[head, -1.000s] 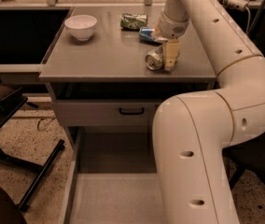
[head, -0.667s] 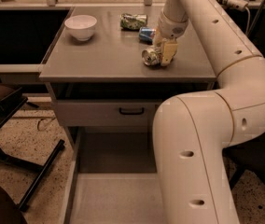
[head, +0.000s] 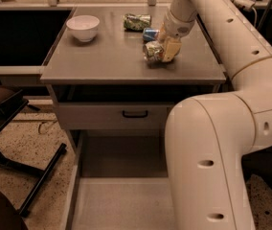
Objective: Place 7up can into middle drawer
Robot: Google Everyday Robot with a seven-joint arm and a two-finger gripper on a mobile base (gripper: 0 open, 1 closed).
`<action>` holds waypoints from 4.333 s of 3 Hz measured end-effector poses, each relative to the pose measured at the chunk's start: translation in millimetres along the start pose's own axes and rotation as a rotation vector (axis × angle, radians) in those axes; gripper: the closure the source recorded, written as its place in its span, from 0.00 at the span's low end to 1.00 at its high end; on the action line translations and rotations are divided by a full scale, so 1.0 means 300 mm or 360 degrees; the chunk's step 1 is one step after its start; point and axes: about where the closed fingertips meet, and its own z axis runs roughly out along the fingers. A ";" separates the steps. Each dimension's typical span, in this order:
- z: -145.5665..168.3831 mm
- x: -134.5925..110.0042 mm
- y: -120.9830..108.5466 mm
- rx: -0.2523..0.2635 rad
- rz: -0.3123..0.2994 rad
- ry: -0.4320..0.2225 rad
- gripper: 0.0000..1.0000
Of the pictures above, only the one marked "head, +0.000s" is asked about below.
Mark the open grey middle drawer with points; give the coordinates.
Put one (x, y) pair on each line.
(119, 183)

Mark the black drawer handle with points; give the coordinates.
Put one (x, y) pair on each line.
(135, 114)

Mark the blue crushed soda can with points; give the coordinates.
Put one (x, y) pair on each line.
(150, 34)

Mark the grey top drawer front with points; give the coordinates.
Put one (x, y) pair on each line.
(108, 116)

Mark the white corrugated hose fixture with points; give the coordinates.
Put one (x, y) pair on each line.
(246, 5)

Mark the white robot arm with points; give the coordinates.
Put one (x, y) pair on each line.
(206, 136)

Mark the white ceramic bowl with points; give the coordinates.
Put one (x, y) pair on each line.
(83, 27)

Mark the silver green 7up can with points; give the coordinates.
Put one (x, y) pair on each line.
(153, 51)

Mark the grey drawer cabinet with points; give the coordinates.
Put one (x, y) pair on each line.
(111, 68)

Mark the green crushed soda can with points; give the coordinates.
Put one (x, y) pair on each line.
(136, 22)

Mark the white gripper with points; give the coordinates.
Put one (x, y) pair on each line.
(178, 28)

